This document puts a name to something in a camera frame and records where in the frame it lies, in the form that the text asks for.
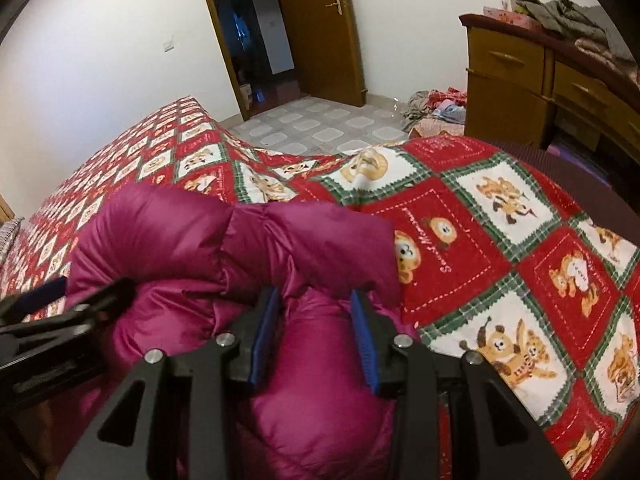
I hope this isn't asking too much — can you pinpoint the wooden door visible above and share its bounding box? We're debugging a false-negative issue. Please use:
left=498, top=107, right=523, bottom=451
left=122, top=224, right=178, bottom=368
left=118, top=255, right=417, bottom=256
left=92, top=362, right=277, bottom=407
left=272, top=0, right=367, bottom=107

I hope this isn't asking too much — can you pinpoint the wooden dresser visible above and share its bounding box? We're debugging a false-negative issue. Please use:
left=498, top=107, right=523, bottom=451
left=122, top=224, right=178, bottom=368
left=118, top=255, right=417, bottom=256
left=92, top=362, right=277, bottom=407
left=459, top=12, right=640, bottom=163

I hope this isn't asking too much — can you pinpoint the wooden door frame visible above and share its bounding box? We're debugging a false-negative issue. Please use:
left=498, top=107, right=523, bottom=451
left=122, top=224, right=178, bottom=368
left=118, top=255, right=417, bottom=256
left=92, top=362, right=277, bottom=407
left=194, top=0, right=252, bottom=122

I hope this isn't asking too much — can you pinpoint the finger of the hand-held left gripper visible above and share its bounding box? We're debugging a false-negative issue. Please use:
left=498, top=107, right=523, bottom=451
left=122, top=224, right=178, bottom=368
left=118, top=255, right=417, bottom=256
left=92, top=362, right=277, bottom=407
left=0, top=276, right=69, bottom=323
left=0, top=277, right=137, bottom=343

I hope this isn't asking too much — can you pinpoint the red printed bear quilt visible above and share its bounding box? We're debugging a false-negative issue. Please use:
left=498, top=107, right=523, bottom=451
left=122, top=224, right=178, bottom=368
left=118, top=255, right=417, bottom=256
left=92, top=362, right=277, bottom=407
left=0, top=95, right=640, bottom=480

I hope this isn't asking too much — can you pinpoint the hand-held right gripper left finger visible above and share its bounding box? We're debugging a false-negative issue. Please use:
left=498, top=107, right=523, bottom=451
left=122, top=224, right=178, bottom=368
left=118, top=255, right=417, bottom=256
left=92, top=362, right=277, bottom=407
left=57, top=286, right=282, bottom=480

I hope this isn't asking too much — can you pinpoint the pile of clothes on floor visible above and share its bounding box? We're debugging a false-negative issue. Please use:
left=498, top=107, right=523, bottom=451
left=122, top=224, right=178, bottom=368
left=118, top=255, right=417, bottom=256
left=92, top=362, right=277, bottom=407
left=401, top=86, right=469, bottom=137

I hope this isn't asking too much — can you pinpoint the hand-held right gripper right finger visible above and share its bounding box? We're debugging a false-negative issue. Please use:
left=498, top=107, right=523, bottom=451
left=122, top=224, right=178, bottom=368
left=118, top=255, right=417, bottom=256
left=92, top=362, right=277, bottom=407
left=349, top=289, right=572, bottom=480

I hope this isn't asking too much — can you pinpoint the magenta puffer jacket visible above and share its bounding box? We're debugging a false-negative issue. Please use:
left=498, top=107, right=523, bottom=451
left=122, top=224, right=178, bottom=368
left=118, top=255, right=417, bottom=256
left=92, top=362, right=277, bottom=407
left=50, top=180, right=443, bottom=480

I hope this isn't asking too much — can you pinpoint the heap of clothes on dresser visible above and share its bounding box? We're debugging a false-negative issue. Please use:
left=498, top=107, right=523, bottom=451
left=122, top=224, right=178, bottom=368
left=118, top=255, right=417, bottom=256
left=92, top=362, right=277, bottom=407
left=515, top=0, right=640, bottom=87

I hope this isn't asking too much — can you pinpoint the pink patterned box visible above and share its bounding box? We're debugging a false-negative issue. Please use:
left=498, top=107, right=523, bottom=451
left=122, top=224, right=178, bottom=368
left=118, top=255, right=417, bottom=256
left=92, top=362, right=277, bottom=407
left=481, top=5, right=544, bottom=32

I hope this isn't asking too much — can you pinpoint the grey pillow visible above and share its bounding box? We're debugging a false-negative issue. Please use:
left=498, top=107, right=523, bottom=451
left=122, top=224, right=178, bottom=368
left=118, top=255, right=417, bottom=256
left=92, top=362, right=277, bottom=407
left=0, top=216, right=25, bottom=263

